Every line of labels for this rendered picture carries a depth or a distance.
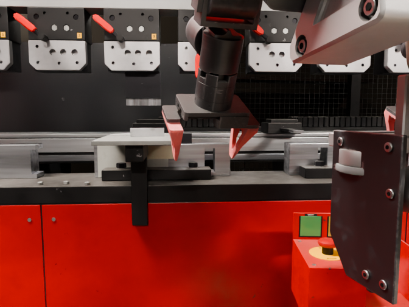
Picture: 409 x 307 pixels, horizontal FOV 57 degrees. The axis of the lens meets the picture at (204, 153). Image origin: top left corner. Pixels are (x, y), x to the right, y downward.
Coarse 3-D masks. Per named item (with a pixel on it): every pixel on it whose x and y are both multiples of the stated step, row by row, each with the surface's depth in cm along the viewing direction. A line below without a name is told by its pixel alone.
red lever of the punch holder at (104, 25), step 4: (96, 16) 98; (96, 20) 98; (100, 20) 99; (104, 20) 99; (100, 24) 99; (104, 24) 99; (108, 24) 99; (104, 28) 99; (108, 28) 99; (112, 28) 99; (108, 32) 101; (112, 32) 99; (116, 36) 99; (120, 36) 99; (120, 40) 99
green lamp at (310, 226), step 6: (306, 216) 84; (312, 216) 84; (318, 216) 84; (306, 222) 84; (312, 222) 84; (318, 222) 84; (300, 228) 84; (306, 228) 84; (312, 228) 84; (318, 228) 84; (300, 234) 84; (306, 234) 84; (312, 234) 84; (318, 234) 84
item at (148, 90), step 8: (128, 72) 107; (136, 72) 108; (144, 72) 108; (152, 72) 108; (160, 72) 108; (128, 80) 108; (136, 80) 108; (144, 80) 108; (152, 80) 108; (160, 80) 108; (128, 88) 108; (136, 88) 108; (144, 88) 108; (152, 88) 108; (160, 88) 109; (128, 96) 108; (136, 96) 108; (144, 96) 108; (152, 96) 109; (160, 96) 109; (128, 104) 109; (136, 104) 109; (144, 104) 110; (152, 104) 110; (160, 104) 110
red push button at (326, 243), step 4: (320, 240) 76; (324, 240) 76; (328, 240) 75; (332, 240) 75; (320, 244) 75; (324, 244) 74; (328, 244) 74; (332, 244) 74; (324, 248) 75; (328, 248) 75; (332, 248) 75; (324, 252) 76; (328, 252) 75; (332, 252) 75
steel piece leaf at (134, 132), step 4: (132, 128) 95; (136, 128) 95; (140, 128) 95; (144, 128) 96; (148, 128) 96; (152, 128) 96; (156, 128) 96; (160, 128) 96; (132, 132) 95; (136, 132) 95; (140, 132) 96; (144, 132) 96; (148, 132) 96; (152, 132) 96; (156, 132) 96; (160, 132) 96; (132, 136) 95; (136, 136) 96; (140, 136) 96
